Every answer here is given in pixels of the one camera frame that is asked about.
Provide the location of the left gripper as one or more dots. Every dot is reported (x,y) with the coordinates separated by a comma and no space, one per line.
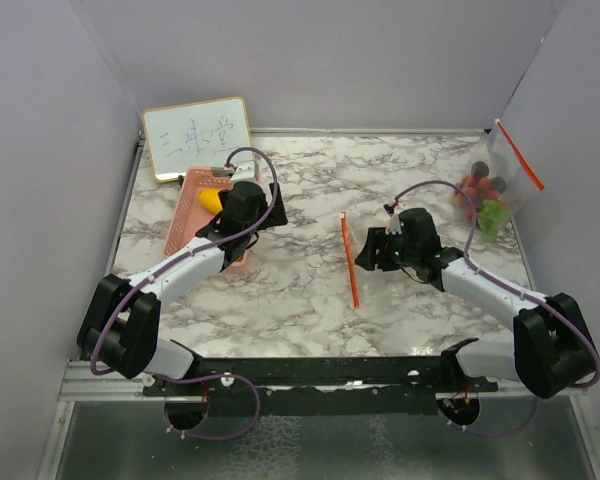
(275,217)

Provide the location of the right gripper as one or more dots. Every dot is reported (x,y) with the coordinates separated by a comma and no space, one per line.
(370,256)

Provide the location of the zip bag with yellow fruit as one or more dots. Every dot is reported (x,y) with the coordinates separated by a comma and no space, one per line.
(364,285)

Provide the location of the fake yellow mango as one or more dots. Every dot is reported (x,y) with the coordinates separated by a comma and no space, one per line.
(209,200)

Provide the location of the zip bag with red fruit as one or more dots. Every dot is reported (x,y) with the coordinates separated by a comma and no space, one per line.
(514,176)

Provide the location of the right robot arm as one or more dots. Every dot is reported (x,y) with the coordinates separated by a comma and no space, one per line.
(551,348)

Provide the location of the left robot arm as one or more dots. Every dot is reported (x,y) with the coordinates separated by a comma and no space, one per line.
(120,331)

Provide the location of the fake red strawberries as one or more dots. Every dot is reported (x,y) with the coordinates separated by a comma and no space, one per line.
(479,190)

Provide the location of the fake green grapes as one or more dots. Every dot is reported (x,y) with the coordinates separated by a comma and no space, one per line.
(491,217)

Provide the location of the fake dark eggplant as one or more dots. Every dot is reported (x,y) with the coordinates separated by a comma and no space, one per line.
(479,170)

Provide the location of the pink plastic basket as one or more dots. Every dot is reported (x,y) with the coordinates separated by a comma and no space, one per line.
(189,217)

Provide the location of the small whiteboard with writing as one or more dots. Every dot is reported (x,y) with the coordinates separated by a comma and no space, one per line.
(200,134)

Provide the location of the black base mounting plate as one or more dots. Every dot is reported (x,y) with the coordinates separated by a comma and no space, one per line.
(323,386)

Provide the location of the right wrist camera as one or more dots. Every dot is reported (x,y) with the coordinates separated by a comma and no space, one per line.
(394,226)

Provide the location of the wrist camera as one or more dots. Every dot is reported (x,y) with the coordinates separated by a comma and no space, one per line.
(394,226)
(246,171)

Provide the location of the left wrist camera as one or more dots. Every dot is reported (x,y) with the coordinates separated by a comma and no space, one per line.
(246,171)

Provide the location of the aluminium frame rail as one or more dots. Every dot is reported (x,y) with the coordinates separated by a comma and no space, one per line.
(80,385)

